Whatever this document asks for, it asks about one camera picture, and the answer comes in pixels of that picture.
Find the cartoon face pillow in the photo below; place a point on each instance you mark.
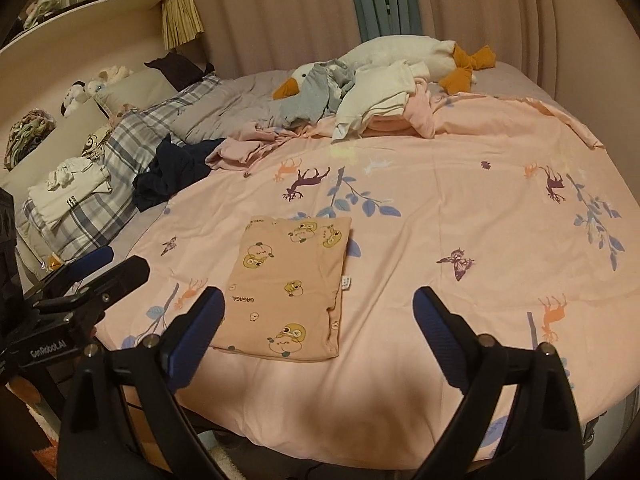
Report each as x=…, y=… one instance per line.
x=95, y=145

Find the dark brown cushion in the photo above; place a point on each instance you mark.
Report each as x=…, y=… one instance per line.
x=175, y=67

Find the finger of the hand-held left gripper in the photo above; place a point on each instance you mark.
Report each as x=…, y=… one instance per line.
x=120, y=280
x=85, y=262

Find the grey garment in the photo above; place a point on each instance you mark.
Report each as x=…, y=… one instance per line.
x=305, y=100

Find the teal curtain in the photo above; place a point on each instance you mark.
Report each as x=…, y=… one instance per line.
x=370, y=0

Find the pink garment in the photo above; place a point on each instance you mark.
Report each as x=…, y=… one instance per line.
x=417, y=115
x=235, y=152

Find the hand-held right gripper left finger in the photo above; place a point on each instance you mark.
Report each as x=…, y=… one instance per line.
x=192, y=340

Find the folded white garment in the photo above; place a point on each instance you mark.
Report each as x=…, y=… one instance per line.
x=60, y=205

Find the white curved wall shelf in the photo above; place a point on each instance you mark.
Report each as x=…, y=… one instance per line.
x=100, y=15

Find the plaid pillow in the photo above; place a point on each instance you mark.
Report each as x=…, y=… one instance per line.
x=125, y=135

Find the beige cushion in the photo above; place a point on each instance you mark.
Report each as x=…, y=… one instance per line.
x=135, y=87
x=45, y=160

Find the black and white dog plush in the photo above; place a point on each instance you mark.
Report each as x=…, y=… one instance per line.
x=75, y=95

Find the green patterned cloth bundle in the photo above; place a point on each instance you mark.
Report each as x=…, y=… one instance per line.
x=27, y=135

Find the white goose plush toy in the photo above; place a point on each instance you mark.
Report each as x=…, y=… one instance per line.
x=395, y=52

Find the pink animal print blanket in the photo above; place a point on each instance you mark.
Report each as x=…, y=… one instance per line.
x=450, y=200

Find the peach cartoon print shirt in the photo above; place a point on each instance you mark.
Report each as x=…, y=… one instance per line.
x=280, y=300

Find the navy garment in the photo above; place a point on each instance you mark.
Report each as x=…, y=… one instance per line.
x=170, y=170

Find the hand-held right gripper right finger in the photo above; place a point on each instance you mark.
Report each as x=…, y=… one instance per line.
x=440, y=337

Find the pink curtain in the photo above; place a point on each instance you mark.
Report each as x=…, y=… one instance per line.
x=500, y=0
x=275, y=10

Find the white socks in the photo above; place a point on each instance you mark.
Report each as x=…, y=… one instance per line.
x=62, y=175

